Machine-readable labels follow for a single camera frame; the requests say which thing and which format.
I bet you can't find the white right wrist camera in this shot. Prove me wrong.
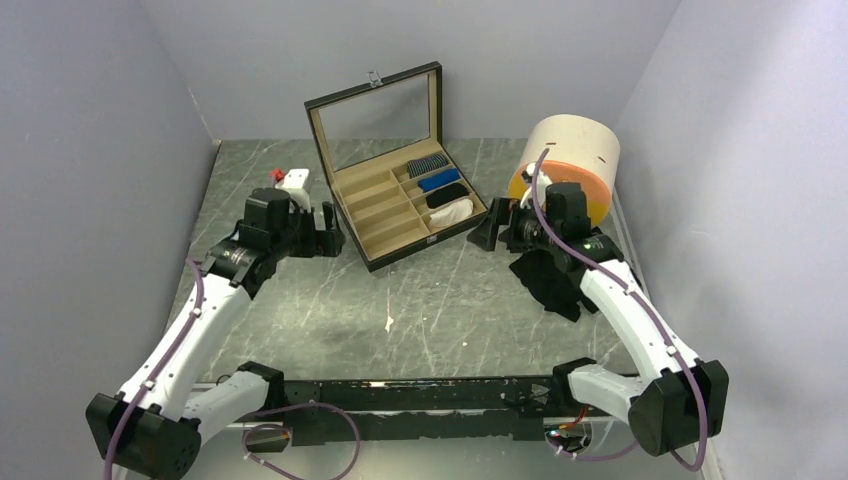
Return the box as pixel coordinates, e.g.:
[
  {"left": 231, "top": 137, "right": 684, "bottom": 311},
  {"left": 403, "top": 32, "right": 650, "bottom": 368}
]
[{"left": 521, "top": 164, "right": 551, "bottom": 204}]

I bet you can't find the black rolled cloth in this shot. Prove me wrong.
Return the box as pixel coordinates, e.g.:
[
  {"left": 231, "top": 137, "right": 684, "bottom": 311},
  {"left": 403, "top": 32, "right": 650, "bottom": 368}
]
[{"left": 425, "top": 182, "right": 469, "bottom": 209}]

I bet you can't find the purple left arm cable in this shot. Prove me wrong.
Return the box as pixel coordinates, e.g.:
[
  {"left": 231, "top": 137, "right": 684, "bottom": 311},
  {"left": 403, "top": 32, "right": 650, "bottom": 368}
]
[{"left": 102, "top": 258, "right": 362, "bottom": 480}]

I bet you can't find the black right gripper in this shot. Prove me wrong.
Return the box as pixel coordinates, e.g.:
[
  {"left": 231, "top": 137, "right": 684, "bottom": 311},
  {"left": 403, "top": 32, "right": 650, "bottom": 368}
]
[{"left": 467, "top": 197, "right": 561, "bottom": 253}]

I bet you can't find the round cream drawer cabinet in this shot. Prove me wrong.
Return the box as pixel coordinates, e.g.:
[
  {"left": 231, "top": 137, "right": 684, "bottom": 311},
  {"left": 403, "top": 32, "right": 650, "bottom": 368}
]
[{"left": 506, "top": 114, "right": 621, "bottom": 227}]

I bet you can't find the white rolled cloth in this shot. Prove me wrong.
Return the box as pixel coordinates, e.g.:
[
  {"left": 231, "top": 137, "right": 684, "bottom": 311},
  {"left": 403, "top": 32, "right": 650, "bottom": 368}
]
[{"left": 428, "top": 198, "right": 474, "bottom": 229}]

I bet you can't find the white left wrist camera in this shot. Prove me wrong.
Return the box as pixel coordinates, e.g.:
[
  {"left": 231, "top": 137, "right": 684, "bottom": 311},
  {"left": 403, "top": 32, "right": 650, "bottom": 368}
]
[{"left": 269, "top": 168, "right": 313, "bottom": 211}]

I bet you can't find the striped rolled cloth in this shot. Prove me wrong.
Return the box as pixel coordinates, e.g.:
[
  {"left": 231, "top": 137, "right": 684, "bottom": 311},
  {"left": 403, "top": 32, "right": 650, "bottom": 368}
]
[{"left": 406, "top": 153, "right": 449, "bottom": 179}]

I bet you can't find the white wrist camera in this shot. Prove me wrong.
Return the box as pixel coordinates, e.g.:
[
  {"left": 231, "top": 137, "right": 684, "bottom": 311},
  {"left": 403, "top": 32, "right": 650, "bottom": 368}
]
[
  {"left": 521, "top": 164, "right": 551, "bottom": 204},
  {"left": 269, "top": 168, "right": 313, "bottom": 211}
]

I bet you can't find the blue rolled cloth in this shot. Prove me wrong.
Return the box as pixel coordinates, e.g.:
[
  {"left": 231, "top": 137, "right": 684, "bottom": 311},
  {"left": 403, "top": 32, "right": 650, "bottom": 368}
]
[{"left": 417, "top": 168, "right": 461, "bottom": 193}]

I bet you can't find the black beige organizer box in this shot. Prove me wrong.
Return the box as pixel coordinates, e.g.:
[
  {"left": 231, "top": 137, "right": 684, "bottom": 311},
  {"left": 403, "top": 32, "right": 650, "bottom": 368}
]
[{"left": 304, "top": 61, "right": 488, "bottom": 272}]

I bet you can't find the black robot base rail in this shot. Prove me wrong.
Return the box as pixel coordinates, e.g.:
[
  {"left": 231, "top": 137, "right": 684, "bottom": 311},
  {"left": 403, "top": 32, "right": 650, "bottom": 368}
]
[{"left": 241, "top": 376, "right": 617, "bottom": 452}]

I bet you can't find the black underwear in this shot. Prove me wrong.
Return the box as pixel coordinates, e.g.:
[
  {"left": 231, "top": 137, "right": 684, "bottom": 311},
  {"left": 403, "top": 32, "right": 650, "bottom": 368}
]
[{"left": 509, "top": 250, "right": 599, "bottom": 322}]

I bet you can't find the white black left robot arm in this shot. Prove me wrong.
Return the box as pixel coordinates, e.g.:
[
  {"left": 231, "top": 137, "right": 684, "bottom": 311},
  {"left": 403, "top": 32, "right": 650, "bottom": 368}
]
[{"left": 85, "top": 187, "right": 345, "bottom": 479}]

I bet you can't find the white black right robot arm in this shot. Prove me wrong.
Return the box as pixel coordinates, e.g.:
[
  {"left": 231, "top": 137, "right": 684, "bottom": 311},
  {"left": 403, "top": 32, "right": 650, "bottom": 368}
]
[{"left": 467, "top": 183, "right": 729, "bottom": 456}]

